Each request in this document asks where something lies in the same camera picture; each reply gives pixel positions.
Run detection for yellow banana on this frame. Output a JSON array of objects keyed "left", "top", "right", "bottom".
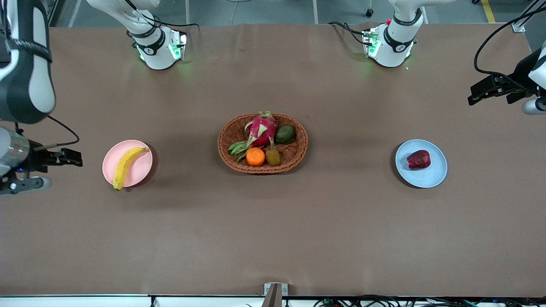
[{"left": 113, "top": 147, "right": 150, "bottom": 191}]

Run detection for dark red apple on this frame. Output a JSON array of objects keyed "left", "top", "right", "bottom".
[{"left": 406, "top": 150, "right": 431, "bottom": 170}]

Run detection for pink plate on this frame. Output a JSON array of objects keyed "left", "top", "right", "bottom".
[{"left": 102, "top": 139, "right": 153, "bottom": 188}]

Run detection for light blue plate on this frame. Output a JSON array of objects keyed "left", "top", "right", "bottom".
[{"left": 395, "top": 139, "right": 448, "bottom": 188}]

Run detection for orange tangerine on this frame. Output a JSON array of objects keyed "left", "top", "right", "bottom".
[{"left": 246, "top": 147, "right": 265, "bottom": 167}]

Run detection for brown wicker basket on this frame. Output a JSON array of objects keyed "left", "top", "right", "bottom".
[{"left": 217, "top": 113, "right": 308, "bottom": 174}]

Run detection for green avocado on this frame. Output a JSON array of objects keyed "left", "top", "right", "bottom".
[{"left": 275, "top": 125, "right": 296, "bottom": 145}]

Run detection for pink dragon fruit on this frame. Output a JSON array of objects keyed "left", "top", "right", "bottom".
[{"left": 228, "top": 111, "right": 279, "bottom": 162}]

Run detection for brown table cover sheet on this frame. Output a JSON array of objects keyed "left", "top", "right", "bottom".
[{"left": 0, "top": 22, "right": 546, "bottom": 298}]

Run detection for aluminium frame profile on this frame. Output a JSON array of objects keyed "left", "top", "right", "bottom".
[{"left": 511, "top": 0, "right": 546, "bottom": 33}]

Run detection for black left arm base cable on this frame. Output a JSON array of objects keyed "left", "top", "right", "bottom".
[{"left": 328, "top": 20, "right": 368, "bottom": 46}]

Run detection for black arm base cable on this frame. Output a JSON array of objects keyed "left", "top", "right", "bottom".
[
  {"left": 328, "top": 20, "right": 368, "bottom": 46},
  {"left": 124, "top": 0, "right": 200, "bottom": 31}
]

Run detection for black right arm base cable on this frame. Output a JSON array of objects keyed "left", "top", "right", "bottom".
[{"left": 124, "top": 0, "right": 200, "bottom": 31}]

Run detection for white floor cable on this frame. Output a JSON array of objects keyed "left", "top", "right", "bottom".
[{"left": 230, "top": 0, "right": 253, "bottom": 26}]

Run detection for black cable bundle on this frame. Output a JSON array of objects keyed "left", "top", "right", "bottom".
[{"left": 314, "top": 294, "right": 546, "bottom": 307}]

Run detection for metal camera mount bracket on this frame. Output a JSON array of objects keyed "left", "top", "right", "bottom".
[{"left": 261, "top": 283, "right": 288, "bottom": 307}]

